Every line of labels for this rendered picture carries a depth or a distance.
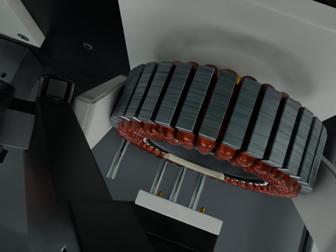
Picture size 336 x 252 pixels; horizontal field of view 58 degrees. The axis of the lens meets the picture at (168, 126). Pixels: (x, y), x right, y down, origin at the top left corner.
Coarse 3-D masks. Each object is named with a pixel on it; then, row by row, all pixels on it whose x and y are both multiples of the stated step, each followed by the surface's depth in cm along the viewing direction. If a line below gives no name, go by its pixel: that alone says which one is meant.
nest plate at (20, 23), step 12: (0, 0) 22; (12, 0) 22; (0, 12) 24; (12, 12) 23; (24, 12) 24; (0, 24) 26; (12, 24) 25; (24, 24) 25; (36, 24) 26; (12, 36) 28; (24, 36) 27; (36, 36) 27
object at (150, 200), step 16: (160, 160) 33; (160, 176) 32; (176, 176) 33; (144, 192) 20; (176, 192) 32; (192, 192) 32; (144, 208) 22; (160, 208) 20; (176, 208) 20; (192, 208) 32; (144, 224) 22; (160, 224) 22; (176, 224) 22; (192, 224) 20; (208, 224) 20; (160, 240) 22; (176, 240) 22; (192, 240) 22; (208, 240) 22
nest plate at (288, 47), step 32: (128, 0) 16; (160, 0) 15; (192, 0) 14; (224, 0) 14; (256, 0) 13; (288, 0) 13; (128, 32) 20; (160, 32) 18; (192, 32) 17; (224, 32) 16; (256, 32) 15; (288, 32) 14; (320, 32) 13; (224, 64) 19; (256, 64) 18; (288, 64) 16; (320, 64) 15; (320, 96) 18
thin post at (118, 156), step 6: (120, 144) 26; (126, 144) 26; (120, 150) 26; (114, 156) 26; (120, 156) 26; (114, 162) 26; (120, 162) 26; (114, 168) 26; (108, 174) 25; (114, 174) 26
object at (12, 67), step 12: (0, 48) 33; (12, 48) 33; (24, 48) 33; (0, 60) 33; (12, 60) 33; (24, 60) 33; (36, 60) 36; (0, 72) 32; (12, 72) 32; (24, 72) 34; (36, 72) 37; (12, 84) 33; (24, 84) 35; (24, 96) 36
